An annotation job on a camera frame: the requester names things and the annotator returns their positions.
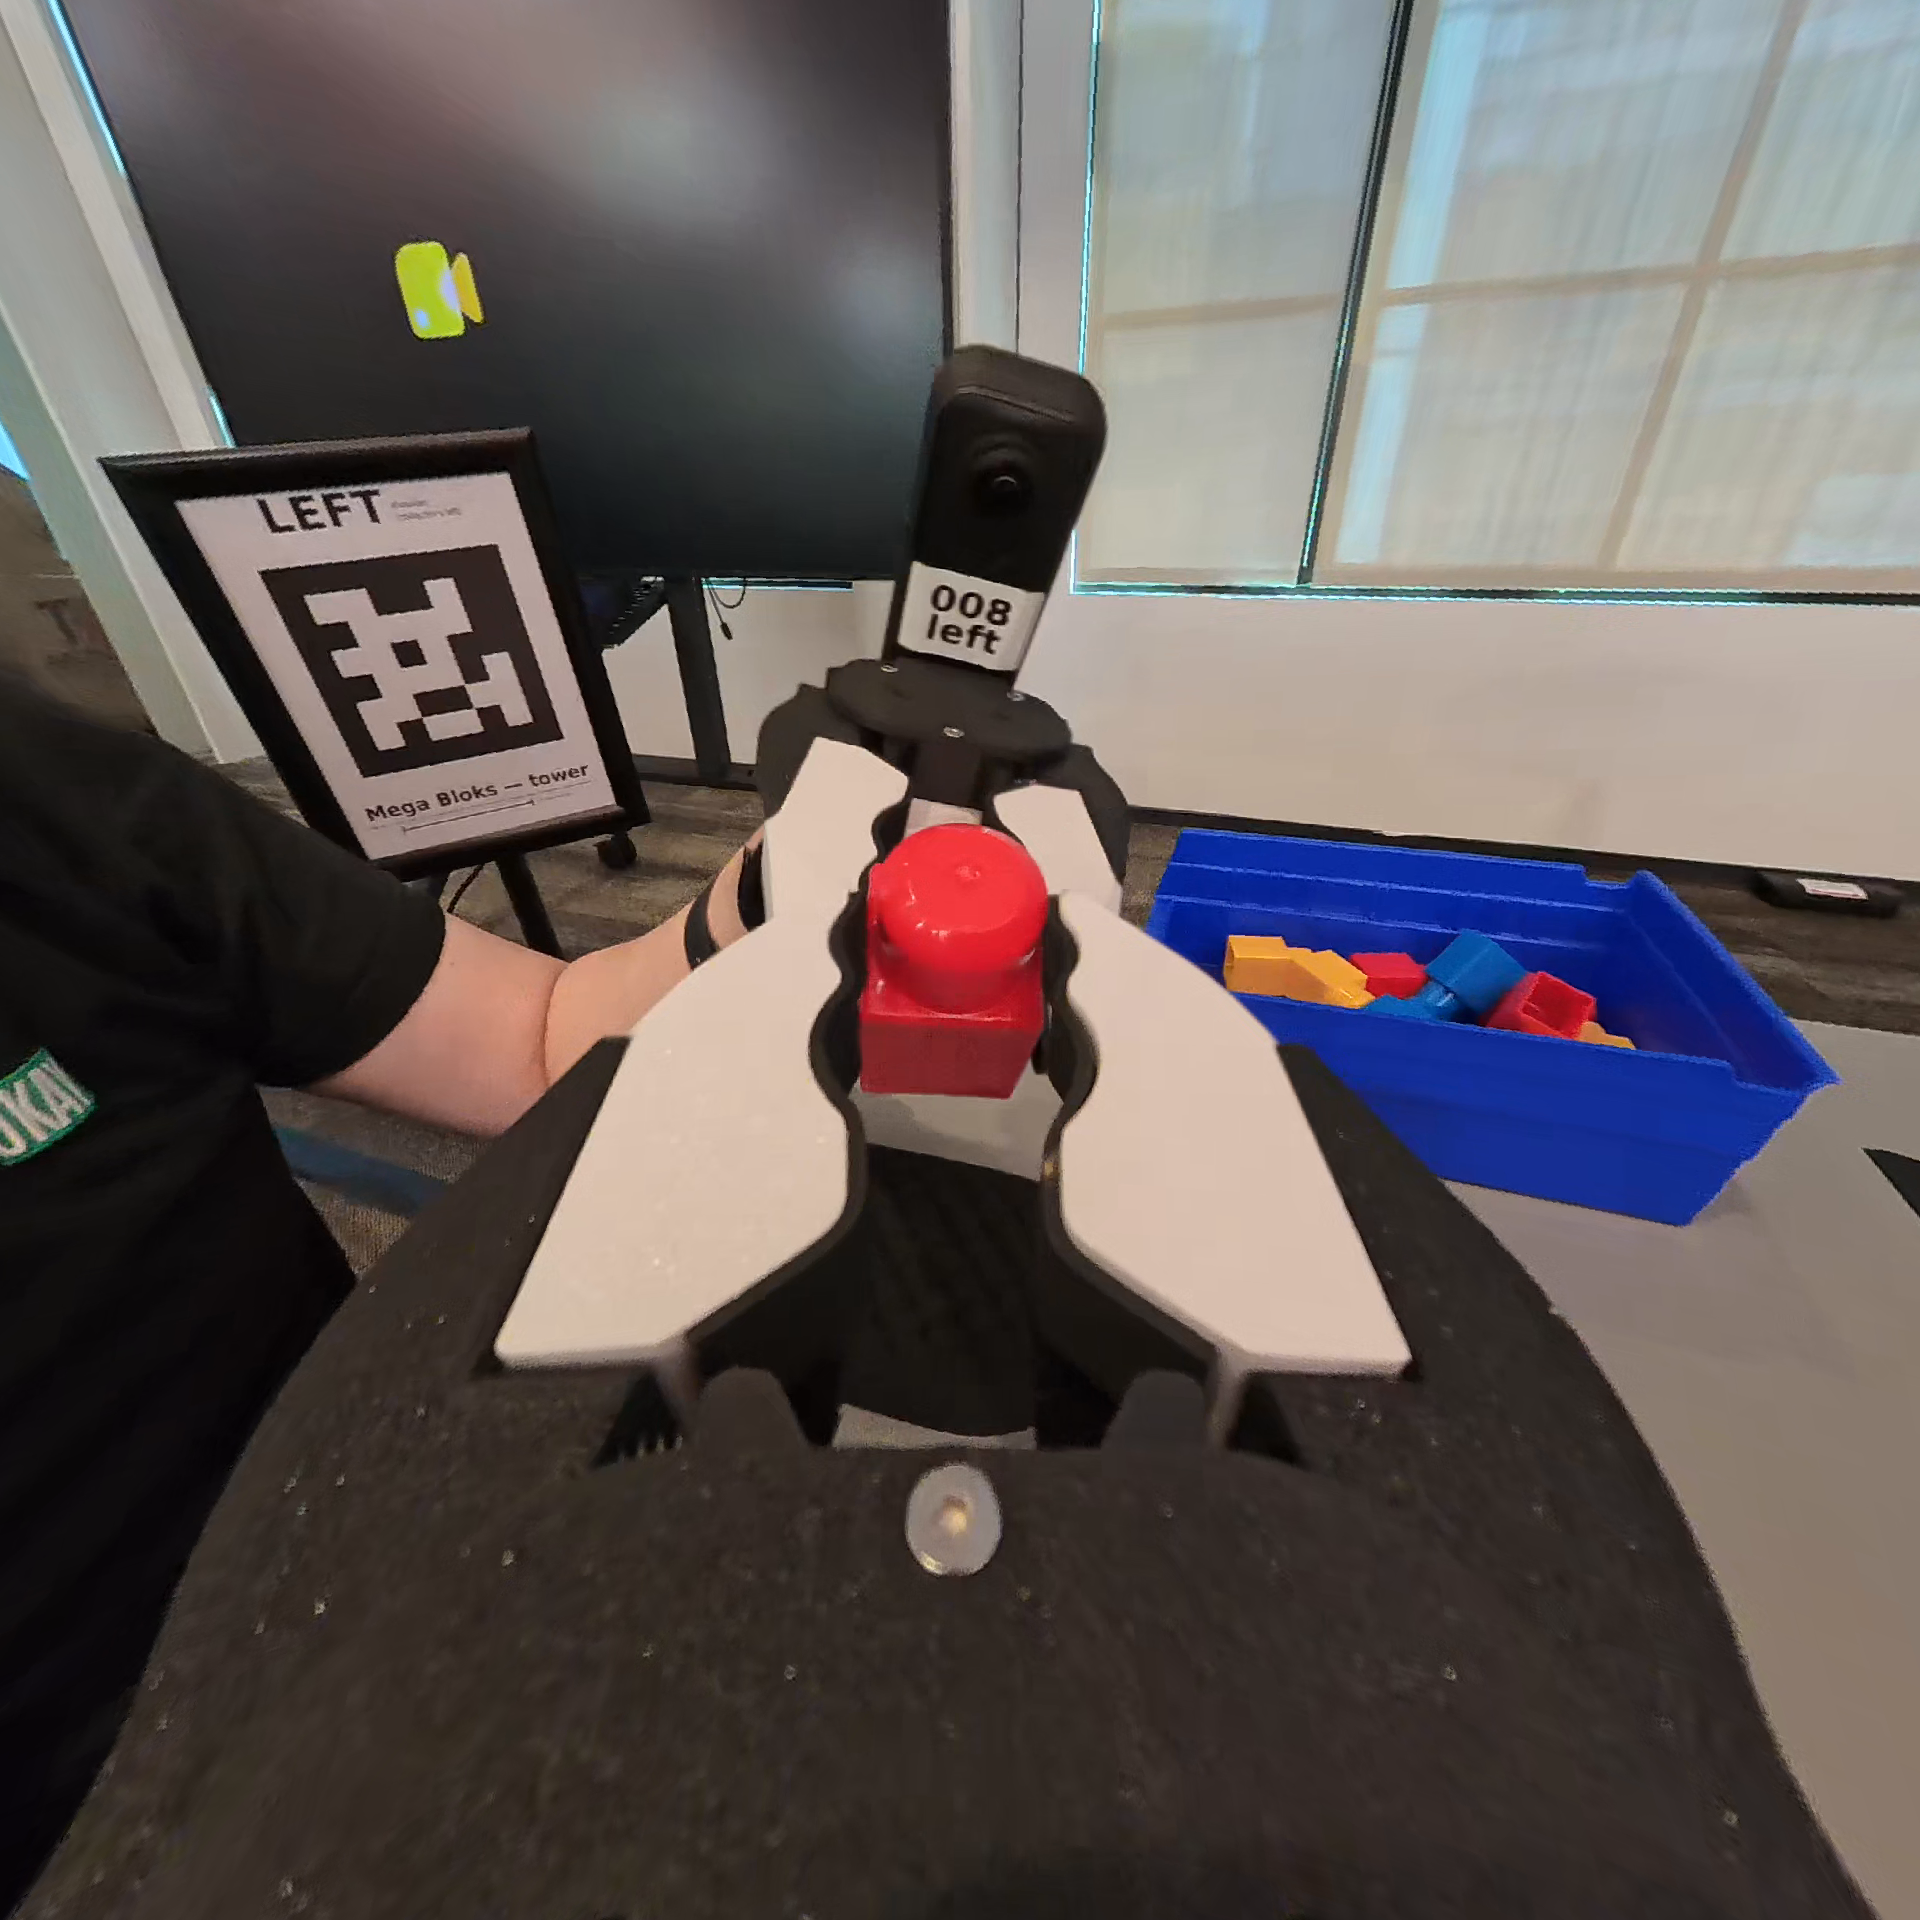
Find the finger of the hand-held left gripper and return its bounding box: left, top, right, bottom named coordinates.
left=992, top=788, right=1123, bottom=920
left=762, top=738, right=911, bottom=943

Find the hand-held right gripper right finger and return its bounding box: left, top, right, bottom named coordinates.
left=1039, top=892, right=1414, bottom=1421

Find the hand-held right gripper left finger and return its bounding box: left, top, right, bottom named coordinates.
left=493, top=898, right=876, bottom=1412

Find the blue plastic bin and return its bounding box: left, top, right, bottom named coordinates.
left=1145, top=829, right=1841, bottom=1231

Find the person's left forearm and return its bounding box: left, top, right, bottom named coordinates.
left=307, top=907, right=705, bottom=1140

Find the black rolling stand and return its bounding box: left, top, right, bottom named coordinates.
left=577, top=574, right=755, bottom=792

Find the black oval pad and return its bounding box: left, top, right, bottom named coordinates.
left=833, top=1147, right=1118, bottom=1444

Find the black white pattern sign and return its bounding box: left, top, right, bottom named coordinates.
left=102, top=431, right=652, bottom=961

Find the large black screen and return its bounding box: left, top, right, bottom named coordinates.
left=61, top=0, right=958, bottom=582

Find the white framed window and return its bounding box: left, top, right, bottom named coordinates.
left=1072, top=0, right=1920, bottom=603

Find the person's black shirt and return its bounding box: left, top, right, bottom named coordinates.
left=0, top=674, right=448, bottom=1861

